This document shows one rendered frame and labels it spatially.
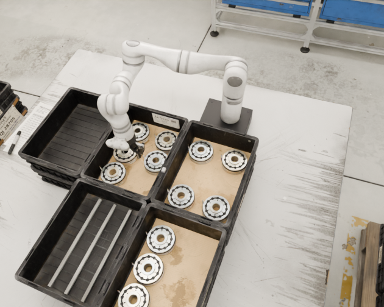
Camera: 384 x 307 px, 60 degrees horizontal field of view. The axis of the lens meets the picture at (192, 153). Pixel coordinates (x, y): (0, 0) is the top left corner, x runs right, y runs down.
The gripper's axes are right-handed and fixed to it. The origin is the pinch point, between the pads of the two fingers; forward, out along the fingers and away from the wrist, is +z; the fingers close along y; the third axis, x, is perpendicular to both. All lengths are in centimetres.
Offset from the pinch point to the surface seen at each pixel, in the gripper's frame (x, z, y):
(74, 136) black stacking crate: -3.4, 2.6, 30.4
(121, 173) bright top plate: 10.1, -0.4, 0.4
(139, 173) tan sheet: 6.8, 2.4, -5.7
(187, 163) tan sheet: -2.8, 2.4, -23.3
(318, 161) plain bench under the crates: -26, 15, -77
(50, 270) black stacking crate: 52, 3, 10
